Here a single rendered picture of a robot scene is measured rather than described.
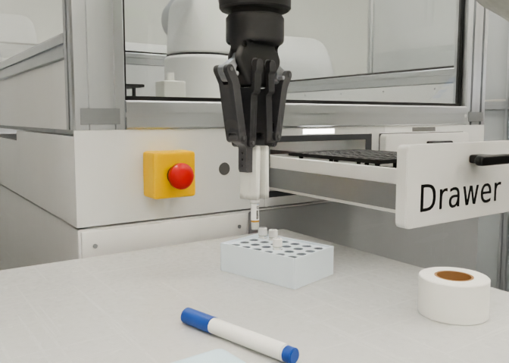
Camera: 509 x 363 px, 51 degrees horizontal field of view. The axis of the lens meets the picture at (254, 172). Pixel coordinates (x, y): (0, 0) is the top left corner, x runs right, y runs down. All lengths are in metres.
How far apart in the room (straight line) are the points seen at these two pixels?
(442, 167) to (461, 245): 0.69
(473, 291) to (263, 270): 0.25
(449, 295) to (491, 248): 2.38
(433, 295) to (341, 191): 0.30
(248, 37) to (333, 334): 0.36
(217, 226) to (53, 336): 0.45
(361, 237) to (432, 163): 0.44
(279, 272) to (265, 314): 0.10
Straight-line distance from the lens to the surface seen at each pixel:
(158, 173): 0.83
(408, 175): 0.72
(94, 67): 0.84
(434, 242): 1.36
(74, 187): 0.84
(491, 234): 2.94
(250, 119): 0.68
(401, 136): 1.20
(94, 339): 0.54
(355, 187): 0.81
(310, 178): 0.88
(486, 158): 0.79
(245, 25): 0.68
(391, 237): 1.24
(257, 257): 0.68
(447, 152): 0.78
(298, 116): 1.03
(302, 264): 0.66
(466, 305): 0.58
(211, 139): 0.92
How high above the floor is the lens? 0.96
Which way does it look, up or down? 6 degrees down
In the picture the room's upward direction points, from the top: straight up
